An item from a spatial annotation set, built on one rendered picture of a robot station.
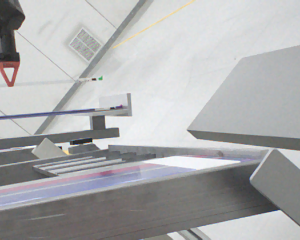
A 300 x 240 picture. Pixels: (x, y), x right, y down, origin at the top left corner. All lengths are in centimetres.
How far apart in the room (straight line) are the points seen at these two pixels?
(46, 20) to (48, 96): 127
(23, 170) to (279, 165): 75
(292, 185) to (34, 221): 28
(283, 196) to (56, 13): 852
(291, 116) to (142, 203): 47
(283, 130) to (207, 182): 38
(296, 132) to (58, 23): 819
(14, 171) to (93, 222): 68
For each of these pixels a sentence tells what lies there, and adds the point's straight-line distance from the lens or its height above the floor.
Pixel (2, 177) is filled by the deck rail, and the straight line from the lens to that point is 122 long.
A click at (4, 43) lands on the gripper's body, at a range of 162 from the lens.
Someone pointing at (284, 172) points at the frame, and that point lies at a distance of 60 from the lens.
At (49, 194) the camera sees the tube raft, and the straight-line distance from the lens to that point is 59.
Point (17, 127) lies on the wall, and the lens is 868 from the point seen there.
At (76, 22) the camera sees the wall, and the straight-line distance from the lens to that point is 907.
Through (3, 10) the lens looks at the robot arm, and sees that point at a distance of 155.
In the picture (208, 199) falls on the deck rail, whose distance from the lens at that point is 60.
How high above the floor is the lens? 102
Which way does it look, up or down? 14 degrees down
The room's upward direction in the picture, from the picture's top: 50 degrees counter-clockwise
